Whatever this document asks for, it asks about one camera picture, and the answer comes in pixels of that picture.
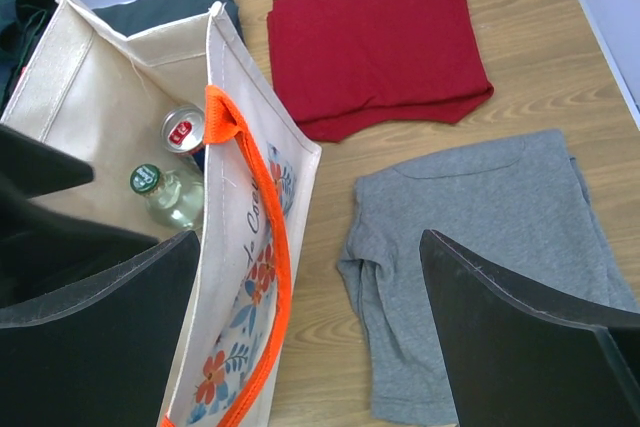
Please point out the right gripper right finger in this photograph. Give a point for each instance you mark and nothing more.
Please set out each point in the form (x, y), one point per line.
(520, 353)

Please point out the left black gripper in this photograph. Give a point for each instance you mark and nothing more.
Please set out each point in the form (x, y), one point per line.
(43, 250)

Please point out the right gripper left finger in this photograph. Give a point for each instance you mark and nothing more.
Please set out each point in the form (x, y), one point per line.
(98, 352)

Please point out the beige canvas bag orange handles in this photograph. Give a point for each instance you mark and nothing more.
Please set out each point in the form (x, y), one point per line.
(101, 97)

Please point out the clear soda water bottle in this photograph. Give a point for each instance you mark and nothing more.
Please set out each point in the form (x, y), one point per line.
(173, 198)

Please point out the red top drink can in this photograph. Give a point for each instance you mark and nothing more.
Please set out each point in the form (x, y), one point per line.
(182, 130)

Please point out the green plaid cloth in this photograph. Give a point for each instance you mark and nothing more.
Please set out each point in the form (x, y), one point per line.
(23, 23)

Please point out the dark blue folded cloth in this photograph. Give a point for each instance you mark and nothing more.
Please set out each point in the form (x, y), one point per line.
(139, 15)

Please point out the red folded cloth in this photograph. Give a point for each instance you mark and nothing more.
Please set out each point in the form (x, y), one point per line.
(340, 66)

